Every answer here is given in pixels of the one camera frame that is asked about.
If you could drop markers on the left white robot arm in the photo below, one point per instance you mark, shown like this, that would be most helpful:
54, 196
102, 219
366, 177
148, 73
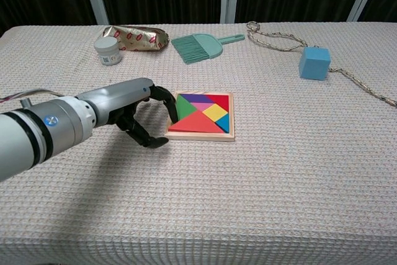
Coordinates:
40, 134

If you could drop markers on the blue triangle puzzle piece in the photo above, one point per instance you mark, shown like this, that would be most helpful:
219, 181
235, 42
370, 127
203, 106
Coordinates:
224, 122

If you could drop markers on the wooden tangram tray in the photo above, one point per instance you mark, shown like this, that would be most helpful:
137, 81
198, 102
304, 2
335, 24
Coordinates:
201, 136

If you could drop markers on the gold foil snack bag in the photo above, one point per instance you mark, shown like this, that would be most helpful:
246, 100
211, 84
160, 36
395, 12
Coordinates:
139, 39

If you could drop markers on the beige woven tablecloth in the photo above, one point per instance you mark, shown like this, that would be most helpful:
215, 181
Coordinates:
248, 200

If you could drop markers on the teal hand brush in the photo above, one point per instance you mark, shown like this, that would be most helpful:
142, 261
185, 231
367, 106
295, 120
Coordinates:
198, 48

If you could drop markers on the yellow square tangram piece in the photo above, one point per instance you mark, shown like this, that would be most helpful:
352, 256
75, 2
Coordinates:
215, 112

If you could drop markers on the purple parallelogram tangram piece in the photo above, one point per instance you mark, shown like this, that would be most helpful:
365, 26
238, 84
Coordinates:
198, 98

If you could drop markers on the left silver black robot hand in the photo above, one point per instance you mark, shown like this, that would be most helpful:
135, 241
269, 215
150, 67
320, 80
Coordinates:
121, 97

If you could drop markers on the red triangle tangram piece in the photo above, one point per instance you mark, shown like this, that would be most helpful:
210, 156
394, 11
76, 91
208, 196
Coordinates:
221, 100

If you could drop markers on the pink triangle tangram piece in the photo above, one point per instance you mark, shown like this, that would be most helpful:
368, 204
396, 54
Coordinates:
203, 107

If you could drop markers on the green triangle tangram piece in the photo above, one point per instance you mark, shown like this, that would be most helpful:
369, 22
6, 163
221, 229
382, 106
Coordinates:
185, 107

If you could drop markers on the blue foam cube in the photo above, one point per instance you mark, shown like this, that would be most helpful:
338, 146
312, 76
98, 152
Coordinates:
314, 64

